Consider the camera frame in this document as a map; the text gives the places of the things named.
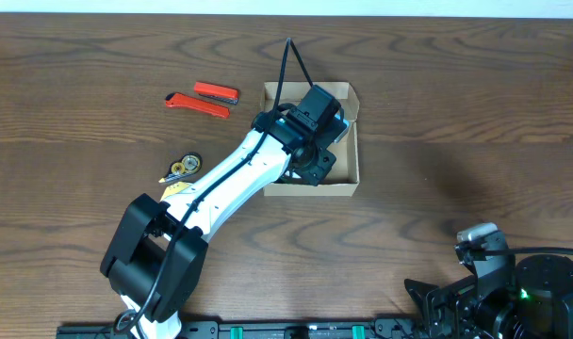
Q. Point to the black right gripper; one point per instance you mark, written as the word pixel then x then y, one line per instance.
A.
pixel 435 298

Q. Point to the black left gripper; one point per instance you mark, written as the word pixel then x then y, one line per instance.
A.
pixel 328 160

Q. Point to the cardboard box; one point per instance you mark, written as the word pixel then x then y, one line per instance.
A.
pixel 343 178

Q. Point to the yellow sticky note pad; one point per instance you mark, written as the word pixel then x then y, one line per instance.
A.
pixel 174 189

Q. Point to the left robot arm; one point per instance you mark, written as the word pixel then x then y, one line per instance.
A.
pixel 155 258

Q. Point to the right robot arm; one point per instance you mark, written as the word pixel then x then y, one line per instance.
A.
pixel 542 301

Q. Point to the black yellow correction tape dispenser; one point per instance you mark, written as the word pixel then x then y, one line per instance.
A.
pixel 187 165

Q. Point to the orange utility knife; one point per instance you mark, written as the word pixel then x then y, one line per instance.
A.
pixel 180 100

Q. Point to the black mounting rail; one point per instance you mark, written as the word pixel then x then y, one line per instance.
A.
pixel 381 328

